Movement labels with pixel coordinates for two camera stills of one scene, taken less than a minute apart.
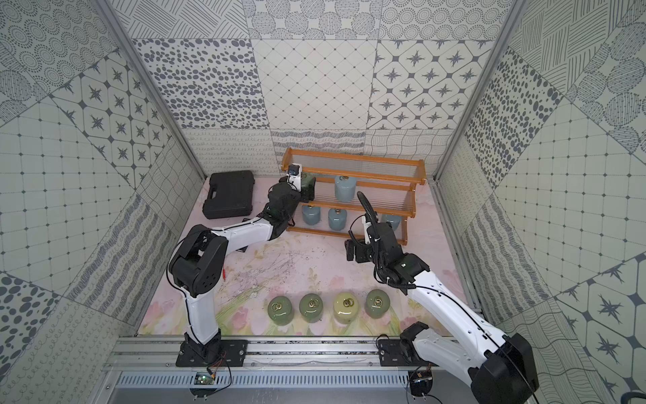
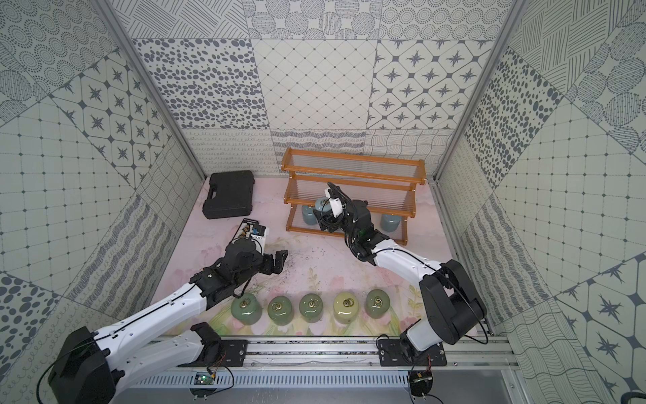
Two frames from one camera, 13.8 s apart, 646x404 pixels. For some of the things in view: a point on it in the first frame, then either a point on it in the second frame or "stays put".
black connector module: (420, 382) stays put
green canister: (310, 307) stays put
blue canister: (311, 215) stays put
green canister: (377, 303) stays put
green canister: (308, 188) -> (246, 309)
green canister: (281, 310) stays put
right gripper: (361, 257) -> (323, 220)
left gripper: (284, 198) -> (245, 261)
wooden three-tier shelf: (329, 204) stays put
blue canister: (345, 187) -> (320, 203)
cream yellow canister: (346, 306) stays put
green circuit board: (203, 379) stays put
